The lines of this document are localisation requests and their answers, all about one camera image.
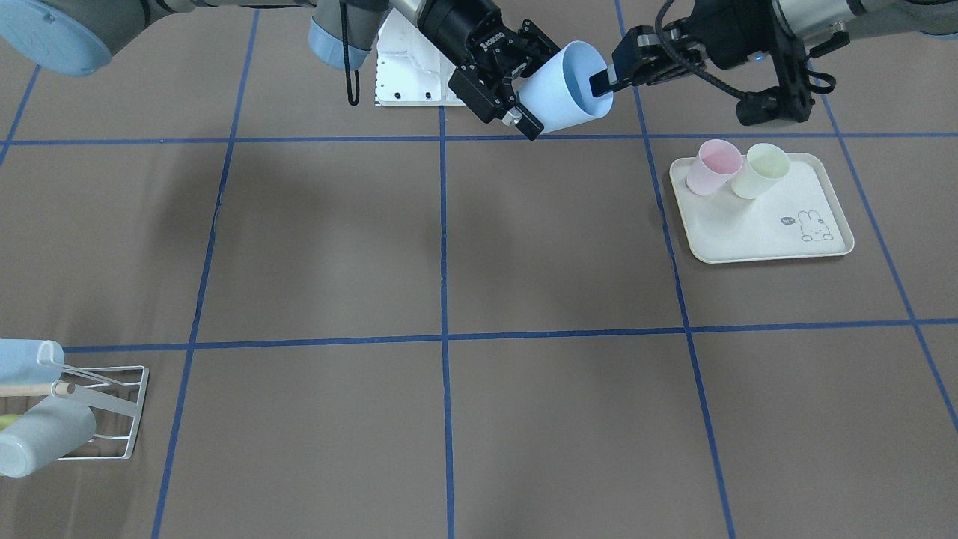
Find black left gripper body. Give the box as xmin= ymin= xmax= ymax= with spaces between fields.
xmin=612 ymin=1 xmax=839 ymax=127

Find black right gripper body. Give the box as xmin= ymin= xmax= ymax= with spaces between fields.
xmin=418 ymin=1 xmax=546 ymax=124

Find light blue cup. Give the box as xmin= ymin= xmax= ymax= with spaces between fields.
xmin=1 ymin=338 xmax=64 ymax=386
xmin=518 ymin=40 xmax=614 ymax=134

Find grey cup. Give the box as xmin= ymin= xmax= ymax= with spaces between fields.
xmin=1 ymin=396 xmax=97 ymax=478

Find yellow cup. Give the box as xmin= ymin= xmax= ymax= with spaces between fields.
xmin=0 ymin=414 xmax=21 ymax=432

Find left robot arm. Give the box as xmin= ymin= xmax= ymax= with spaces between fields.
xmin=588 ymin=1 xmax=957 ymax=127

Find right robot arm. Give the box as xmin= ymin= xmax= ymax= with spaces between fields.
xmin=1 ymin=1 xmax=560 ymax=140

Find pink cup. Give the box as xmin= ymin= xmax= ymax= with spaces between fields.
xmin=686 ymin=139 xmax=745 ymax=197

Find pale green cup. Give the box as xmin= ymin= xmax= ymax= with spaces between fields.
xmin=730 ymin=143 xmax=791 ymax=199

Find cream plastic tray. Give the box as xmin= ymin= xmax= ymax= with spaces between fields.
xmin=668 ymin=153 xmax=855 ymax=264

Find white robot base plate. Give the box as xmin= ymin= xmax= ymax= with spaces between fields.
xmin=374 ymin=10 xmax=465 ymax=107

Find white wire cup rack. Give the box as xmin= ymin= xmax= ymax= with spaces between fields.
xmin=2 ymin=351 xmax=150 ymax=463

